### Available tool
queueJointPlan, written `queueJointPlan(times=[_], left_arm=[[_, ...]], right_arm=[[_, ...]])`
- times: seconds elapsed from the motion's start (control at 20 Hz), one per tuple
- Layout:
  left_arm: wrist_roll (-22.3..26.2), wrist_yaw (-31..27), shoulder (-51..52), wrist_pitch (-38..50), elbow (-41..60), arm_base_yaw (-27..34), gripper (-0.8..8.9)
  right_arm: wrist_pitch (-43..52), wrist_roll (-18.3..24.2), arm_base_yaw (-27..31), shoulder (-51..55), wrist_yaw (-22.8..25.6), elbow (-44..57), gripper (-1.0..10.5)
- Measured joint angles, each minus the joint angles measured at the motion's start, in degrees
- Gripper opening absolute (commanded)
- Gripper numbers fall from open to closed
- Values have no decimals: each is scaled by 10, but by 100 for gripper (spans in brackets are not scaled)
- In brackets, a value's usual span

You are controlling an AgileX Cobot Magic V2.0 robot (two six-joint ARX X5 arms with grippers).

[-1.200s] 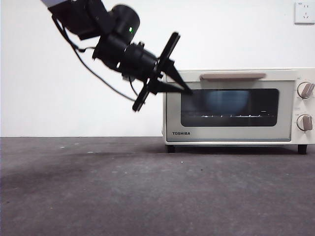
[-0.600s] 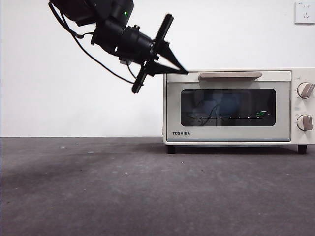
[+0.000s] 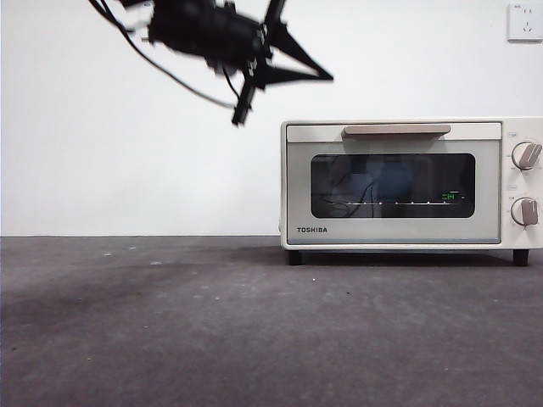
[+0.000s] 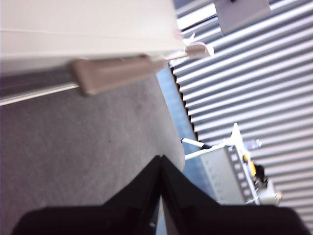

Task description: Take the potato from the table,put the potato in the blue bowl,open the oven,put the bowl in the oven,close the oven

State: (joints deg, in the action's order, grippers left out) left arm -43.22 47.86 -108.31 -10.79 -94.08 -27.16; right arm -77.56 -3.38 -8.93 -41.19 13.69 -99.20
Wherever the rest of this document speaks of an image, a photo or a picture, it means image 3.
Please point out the white wall socket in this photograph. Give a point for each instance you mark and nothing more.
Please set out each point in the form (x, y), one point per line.
(526, 23)

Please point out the blue ribbed bowl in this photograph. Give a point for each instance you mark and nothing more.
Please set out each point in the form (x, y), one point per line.
(394, 182)

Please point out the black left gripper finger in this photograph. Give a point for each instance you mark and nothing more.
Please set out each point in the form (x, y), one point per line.
(297, 48)
(292, 79)

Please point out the white Toshiba toaster oven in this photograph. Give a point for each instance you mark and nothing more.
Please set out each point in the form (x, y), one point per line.
(522, 239)

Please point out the beige oven knob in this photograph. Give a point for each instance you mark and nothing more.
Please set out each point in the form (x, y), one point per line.
(526, 156)
(524, 211)

